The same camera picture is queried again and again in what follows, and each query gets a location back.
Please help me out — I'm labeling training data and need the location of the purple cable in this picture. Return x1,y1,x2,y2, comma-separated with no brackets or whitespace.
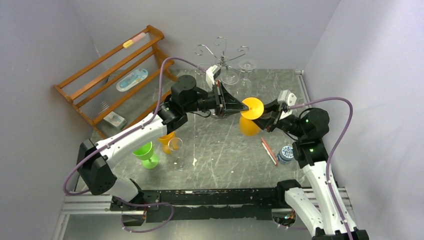
288,96,356,240
62,56,210,196

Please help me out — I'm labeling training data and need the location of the orange wooden shelf rack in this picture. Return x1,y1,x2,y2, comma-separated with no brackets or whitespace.
53,25,177,140

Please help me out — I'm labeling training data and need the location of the small white box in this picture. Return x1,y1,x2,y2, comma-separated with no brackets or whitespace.
103,111,127,130

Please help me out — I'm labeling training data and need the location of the orange plastic goblet front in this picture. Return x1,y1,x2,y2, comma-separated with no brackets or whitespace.
239,97,265,137

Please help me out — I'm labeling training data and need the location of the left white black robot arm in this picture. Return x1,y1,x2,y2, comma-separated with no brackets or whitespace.
77,75,248,210

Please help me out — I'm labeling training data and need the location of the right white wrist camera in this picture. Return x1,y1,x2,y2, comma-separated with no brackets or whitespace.
277,89,297,114

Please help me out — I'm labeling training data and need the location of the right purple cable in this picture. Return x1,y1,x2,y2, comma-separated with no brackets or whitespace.
288,96,356,240

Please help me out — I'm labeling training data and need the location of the red pencil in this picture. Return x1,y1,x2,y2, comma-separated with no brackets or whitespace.
261,137,278,167

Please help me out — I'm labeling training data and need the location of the small clear wine glass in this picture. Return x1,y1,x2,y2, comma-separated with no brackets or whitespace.
168,137,189,171

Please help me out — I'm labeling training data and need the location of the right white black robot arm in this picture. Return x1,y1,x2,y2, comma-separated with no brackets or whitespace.
250,100,370,240

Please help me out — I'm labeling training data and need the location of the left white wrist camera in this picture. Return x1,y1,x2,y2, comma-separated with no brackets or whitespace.
205,65,221,88

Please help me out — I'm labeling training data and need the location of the orange plastic goblet near green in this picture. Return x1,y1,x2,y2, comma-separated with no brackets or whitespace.
158,131,176,155

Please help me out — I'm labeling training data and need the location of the chrome wire wine glass rack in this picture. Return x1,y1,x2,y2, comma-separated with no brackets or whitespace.
193,36,254,120

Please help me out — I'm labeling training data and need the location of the orange plastic goblet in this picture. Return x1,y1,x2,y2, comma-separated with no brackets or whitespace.
158,131,176,155
239,97,265,137

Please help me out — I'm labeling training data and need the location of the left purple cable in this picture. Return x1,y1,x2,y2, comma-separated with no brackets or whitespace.
62,56,210,196

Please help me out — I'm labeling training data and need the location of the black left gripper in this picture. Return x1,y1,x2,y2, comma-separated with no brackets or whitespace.
185,83,250,120

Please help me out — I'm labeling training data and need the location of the blue white blister pack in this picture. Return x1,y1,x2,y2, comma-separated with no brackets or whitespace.
116,68,149,92

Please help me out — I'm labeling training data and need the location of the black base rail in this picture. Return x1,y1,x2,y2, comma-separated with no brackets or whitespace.
109,187,290,223

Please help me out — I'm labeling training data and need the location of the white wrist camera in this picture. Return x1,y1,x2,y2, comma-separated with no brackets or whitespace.
277,89,297,114
205,65,221,88

